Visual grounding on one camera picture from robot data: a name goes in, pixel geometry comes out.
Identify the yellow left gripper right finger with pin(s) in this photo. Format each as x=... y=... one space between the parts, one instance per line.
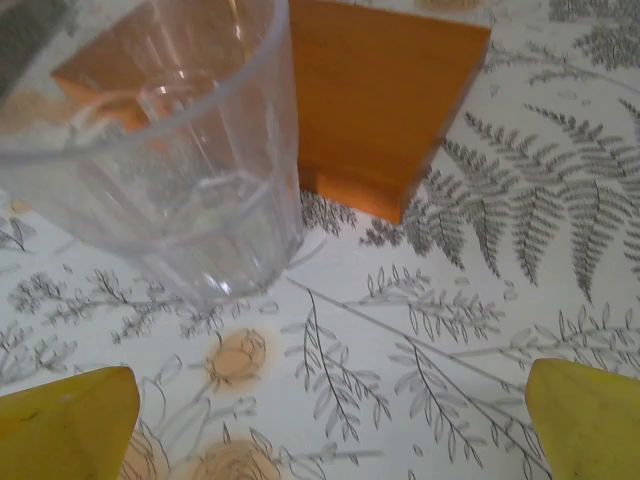
x=595 y=430

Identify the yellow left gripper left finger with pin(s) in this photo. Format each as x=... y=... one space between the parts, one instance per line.
x=60 y=430

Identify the floral printed tablecloth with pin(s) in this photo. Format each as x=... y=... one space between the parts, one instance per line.
x=400 y=325

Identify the clear plastic cup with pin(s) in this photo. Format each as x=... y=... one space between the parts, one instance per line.
x=150 y=200

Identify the orange acrylic board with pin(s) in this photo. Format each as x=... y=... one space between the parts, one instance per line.
x=375 y=100

